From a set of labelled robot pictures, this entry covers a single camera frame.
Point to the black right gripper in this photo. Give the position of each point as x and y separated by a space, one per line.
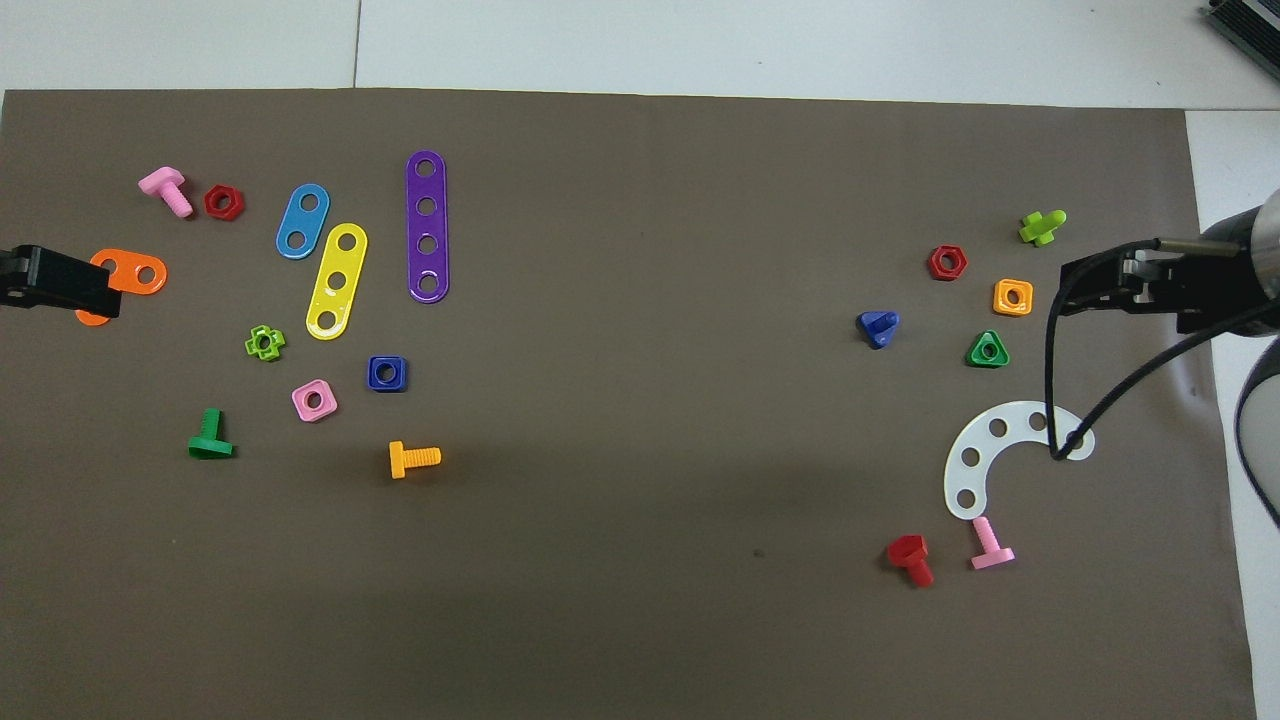
1150 285

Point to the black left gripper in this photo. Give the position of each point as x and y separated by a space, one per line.
60 275

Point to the blue triangle-head plastic bolt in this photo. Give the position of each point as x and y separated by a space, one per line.
878 325

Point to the blue square plastic nut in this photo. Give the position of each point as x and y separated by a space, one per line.
400 384

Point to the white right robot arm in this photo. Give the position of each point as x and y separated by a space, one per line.
1255 235

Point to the orange heart-shaped plate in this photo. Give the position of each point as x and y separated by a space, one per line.
135 288

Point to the orange square plastic nut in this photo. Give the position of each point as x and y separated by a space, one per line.
1027 305

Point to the lime green flower nut left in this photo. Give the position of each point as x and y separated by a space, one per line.
1040 226

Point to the green triangle plastic nut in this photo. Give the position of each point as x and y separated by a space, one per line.
975 358

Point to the red hexagon plastic nut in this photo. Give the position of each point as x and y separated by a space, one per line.
960 266
238 205

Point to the pink plastic bolt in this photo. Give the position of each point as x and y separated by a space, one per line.
168 190
990 545

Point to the white curved five-hole plate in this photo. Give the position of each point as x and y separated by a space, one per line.
982 441

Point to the dark green plastic bolt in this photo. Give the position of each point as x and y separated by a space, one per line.
210 440

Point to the lime green cross nut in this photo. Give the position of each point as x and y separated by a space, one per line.
277 343

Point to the blue two-hole plate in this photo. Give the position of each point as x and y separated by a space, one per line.
302 222

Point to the yellow three-hole plate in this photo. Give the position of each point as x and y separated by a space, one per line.
343 261

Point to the pink square plastic nut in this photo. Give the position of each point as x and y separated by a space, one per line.
328 411

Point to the red plastic bolt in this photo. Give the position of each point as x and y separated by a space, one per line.
910 555

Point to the purple four-hole plate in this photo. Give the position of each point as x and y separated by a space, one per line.
427 225

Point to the grey ribbed metal device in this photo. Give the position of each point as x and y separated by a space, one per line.
1250 20

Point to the orange plastic bolt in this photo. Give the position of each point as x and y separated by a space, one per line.
412 459

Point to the brown table mat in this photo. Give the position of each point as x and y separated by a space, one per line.
640 560

